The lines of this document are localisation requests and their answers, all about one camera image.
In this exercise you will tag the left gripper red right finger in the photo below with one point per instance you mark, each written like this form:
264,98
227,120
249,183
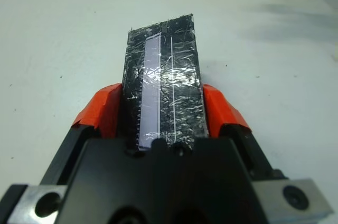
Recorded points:
224,113

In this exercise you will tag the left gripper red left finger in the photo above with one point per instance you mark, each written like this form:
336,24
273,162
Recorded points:
103,110

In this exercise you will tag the black box lid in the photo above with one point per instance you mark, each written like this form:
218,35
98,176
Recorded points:
182,76

